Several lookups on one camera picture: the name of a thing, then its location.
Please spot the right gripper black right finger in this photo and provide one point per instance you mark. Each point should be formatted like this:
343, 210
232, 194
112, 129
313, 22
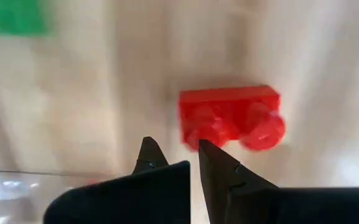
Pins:
260, 205

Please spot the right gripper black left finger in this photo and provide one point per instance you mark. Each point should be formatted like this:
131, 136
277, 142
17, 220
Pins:
129, 199

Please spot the red two-stud block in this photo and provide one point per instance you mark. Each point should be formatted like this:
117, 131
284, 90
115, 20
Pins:
229, 115

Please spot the clear plastic bin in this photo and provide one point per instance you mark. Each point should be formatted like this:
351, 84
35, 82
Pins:
11, 193

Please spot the green two-stud block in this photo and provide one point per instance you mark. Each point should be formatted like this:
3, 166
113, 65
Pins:
8, 15

